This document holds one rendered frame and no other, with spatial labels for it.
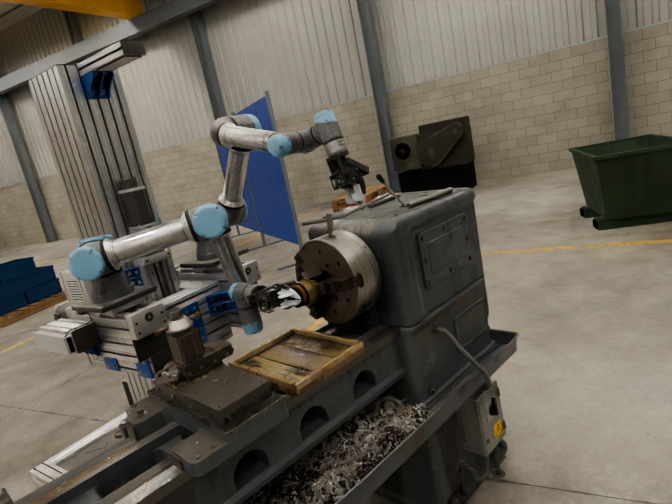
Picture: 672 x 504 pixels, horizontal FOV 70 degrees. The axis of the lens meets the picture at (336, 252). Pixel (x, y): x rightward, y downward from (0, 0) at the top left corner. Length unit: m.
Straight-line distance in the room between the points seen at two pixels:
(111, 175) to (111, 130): 0.18
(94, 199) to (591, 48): 10.34
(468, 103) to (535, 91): 1.39
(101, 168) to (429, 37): 10.37
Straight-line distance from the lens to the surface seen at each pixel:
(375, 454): 1.65
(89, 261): 1.77
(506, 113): 11.53
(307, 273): 1.67
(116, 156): 2.20
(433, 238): 1.84
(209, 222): 1.70
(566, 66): 11.43
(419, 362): 1.83
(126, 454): 1.50
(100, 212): 2.15
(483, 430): 2.18
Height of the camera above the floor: 1.55
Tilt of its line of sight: 13 degrees down
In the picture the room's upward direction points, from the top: 12 degrees counter-clockwise
